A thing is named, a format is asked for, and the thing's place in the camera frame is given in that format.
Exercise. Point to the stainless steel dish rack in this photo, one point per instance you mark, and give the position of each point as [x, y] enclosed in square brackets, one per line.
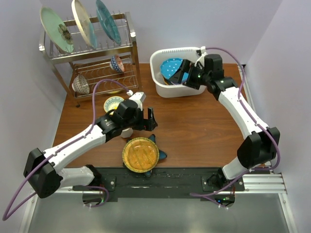
[93, 64]

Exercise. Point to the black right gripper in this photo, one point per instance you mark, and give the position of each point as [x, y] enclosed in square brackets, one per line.
[186, 65]

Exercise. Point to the grey patterned bowl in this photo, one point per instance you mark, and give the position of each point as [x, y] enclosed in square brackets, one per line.
[80, 85]

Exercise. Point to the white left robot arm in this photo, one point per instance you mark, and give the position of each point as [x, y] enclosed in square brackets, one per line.
[46, 170]

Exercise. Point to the white ceramic mug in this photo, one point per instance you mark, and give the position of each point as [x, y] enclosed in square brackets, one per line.
[127, 133]

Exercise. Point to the dark blue star plate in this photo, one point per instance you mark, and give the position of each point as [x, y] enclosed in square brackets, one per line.
[162, 155]

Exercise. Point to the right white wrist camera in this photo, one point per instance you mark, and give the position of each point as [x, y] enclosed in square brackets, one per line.
[201, 53]

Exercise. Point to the orange woven pattern plate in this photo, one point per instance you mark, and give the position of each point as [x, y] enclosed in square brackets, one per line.
[141, 154]

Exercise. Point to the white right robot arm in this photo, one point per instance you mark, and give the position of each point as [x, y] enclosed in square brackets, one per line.
[260, 141]

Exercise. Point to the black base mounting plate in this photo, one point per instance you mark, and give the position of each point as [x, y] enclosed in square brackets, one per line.
[165, 182]

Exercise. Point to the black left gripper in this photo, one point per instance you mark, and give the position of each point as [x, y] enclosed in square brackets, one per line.
[149, 124]

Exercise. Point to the blue white patterned bowl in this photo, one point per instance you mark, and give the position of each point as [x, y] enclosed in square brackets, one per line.
[116, 64]

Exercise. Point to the yellow blue patterned saucer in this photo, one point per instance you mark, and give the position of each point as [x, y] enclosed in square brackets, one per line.
[112, 103]

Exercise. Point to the aluminium frame rail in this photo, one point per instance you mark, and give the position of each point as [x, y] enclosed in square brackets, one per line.
[267, 183]

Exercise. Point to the white plastic bin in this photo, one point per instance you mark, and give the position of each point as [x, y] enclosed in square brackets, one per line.
[172, 91]

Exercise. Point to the cream plate on rack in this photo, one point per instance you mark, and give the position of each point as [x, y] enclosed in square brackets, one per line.
[84, 23]

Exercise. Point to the mint flower plate on rack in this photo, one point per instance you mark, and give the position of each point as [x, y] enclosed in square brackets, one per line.
[56, 30]

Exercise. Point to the teal plate on rack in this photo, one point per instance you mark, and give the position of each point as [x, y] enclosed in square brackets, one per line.
[107, 22]

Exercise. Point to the teal dotted scalloped plate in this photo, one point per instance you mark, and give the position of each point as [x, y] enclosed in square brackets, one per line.
[169, 67]

